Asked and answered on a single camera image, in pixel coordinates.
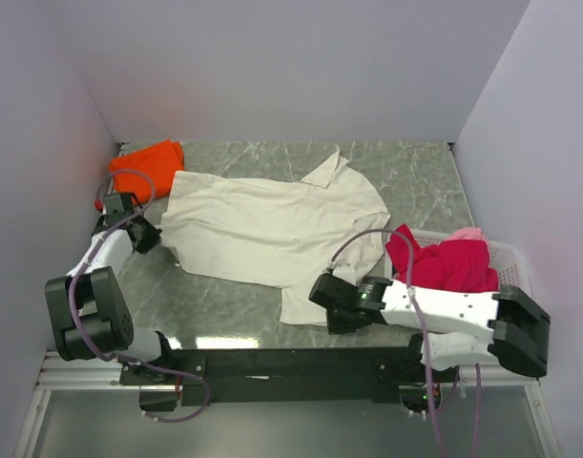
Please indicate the magenta t shirt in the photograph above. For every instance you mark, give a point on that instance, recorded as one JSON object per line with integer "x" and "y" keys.
{"x": 450, "y": 265}

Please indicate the aluminium frame rail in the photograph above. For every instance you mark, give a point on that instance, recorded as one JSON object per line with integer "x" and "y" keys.
{"x": 57, "y": 374}

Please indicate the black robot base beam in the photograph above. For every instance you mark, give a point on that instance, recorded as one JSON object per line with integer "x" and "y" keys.
{"x": 376, "y": 374}

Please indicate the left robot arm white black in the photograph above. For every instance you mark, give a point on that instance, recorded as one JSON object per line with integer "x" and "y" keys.
{"x": 88, "y": 312}

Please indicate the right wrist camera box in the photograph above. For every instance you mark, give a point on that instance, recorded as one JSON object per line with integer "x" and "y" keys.
{"x": 345, "y": 272}

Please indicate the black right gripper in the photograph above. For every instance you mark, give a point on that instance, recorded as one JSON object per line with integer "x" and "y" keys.
{"x": 335, "y": 326}

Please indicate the white plastic laundry basket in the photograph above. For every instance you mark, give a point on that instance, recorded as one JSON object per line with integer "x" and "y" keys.
{"x": 502, "y": 257}

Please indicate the folded orange t shirt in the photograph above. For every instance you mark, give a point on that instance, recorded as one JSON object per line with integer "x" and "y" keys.
{"x": 159, "y": 162}

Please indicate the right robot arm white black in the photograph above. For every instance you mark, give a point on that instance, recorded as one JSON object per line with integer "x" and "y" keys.
{"x": 505, "y": 326}

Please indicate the light pink t shirt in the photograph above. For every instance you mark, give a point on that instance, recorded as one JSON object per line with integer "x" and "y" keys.
{"x": 469, "y": 233}

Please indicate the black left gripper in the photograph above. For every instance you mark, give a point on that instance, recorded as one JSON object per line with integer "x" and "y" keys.
{"x": 153, "y": 236}

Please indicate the cream white t shirt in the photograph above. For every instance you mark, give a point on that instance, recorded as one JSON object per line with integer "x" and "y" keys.
{"x": 274, "y": 233}

